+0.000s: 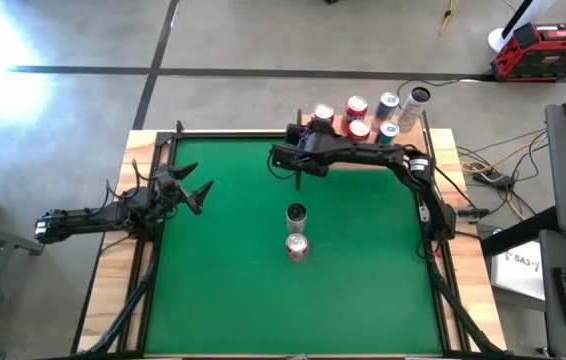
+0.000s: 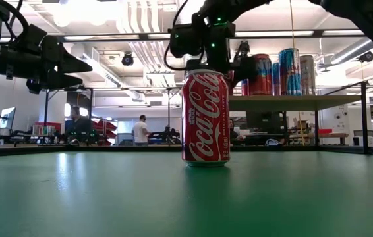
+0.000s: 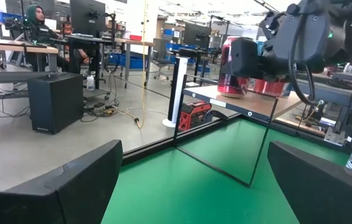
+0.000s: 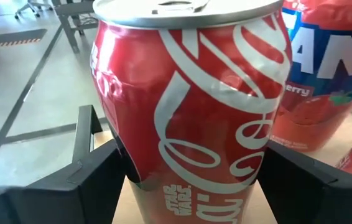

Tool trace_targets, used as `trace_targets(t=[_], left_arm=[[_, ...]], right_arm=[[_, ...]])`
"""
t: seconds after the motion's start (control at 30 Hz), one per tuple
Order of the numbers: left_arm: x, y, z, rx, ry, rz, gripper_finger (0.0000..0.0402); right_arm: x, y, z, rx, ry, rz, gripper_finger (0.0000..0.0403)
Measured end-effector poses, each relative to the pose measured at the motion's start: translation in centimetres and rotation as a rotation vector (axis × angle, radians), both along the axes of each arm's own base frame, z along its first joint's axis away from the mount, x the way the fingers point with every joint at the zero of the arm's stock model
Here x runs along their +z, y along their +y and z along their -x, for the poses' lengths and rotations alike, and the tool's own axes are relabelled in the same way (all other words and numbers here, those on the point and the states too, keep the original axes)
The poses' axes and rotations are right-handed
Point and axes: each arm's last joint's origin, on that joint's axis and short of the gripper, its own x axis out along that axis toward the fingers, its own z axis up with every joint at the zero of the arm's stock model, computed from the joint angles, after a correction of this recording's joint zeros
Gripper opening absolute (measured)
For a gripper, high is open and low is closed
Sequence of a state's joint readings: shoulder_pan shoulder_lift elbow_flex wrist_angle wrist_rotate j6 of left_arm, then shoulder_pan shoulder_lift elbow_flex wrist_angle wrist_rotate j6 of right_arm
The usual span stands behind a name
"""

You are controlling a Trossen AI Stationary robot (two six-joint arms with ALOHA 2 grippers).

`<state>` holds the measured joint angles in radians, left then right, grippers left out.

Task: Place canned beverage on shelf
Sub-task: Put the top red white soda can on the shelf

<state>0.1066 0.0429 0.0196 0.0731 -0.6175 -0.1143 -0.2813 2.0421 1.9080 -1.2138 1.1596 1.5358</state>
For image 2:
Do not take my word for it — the white air duct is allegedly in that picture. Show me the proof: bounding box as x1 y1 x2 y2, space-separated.
69 42 146 102

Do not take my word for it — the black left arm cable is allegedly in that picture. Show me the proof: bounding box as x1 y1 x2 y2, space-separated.
0 0 31 37

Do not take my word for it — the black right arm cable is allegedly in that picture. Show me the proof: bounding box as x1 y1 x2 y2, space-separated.
163 0 190 72

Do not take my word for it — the wooden table with metal legs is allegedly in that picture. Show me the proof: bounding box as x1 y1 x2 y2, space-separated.
318 132 349 146

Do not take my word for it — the black camera stand pole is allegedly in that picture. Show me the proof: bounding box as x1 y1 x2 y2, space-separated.
166 87 173 145

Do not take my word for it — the wooden shelf with black frame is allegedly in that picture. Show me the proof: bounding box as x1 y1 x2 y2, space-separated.
227 80 372 155

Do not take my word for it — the white camera display board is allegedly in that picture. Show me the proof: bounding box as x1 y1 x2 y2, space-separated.
320 105 351 134

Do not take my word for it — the green table mat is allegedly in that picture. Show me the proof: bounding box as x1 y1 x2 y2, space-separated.
0 150 373 237

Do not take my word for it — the black gantry frame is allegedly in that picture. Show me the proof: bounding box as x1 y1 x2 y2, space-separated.
41 86 95 145

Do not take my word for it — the person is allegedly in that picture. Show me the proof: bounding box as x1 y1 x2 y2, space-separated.
228 117 244 143
63 105 92 145
130 114 150 147

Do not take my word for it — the silver computer monitor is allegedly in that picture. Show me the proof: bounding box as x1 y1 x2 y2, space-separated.
0 106 17 136

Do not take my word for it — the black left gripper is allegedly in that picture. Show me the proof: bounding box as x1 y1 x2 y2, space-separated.
24 34 94 96

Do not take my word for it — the black overhead light bar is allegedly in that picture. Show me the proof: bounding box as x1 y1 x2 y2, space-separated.
54 29 365 43

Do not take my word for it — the white Celsius can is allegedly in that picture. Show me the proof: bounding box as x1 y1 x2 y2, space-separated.
299 55 316 97

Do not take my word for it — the black computer monitor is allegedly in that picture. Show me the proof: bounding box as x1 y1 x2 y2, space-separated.
245 111 282 131

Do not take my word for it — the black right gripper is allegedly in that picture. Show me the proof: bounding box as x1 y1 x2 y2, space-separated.
185 14 259 89

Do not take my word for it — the red bin storage rack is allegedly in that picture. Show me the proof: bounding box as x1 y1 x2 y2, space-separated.
92 118 119 146

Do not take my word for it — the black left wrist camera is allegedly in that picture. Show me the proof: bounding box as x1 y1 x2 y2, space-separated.
16 24 48 55

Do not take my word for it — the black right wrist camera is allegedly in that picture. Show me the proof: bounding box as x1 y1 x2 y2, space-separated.
168 22 207 59

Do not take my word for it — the black aluminium table frame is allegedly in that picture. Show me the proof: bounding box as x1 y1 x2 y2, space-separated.
0 144 373 159

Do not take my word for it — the blue silver Red Bull can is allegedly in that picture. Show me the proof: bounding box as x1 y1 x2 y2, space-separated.
272 62 280 97
277 48 302 97

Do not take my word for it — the black ceiling spotlight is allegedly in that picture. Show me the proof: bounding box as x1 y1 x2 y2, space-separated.
121 52 134 67
234 39 252 62
357 50 373 63

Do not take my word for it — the silver round duct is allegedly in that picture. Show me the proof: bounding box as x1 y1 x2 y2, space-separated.
330 36 373 66

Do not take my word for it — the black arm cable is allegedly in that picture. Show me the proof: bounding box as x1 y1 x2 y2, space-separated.
163 0 190 72
0 0 31 37

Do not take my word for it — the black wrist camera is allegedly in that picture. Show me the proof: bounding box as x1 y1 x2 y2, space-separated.
168 22 207 59
16 24 48 55

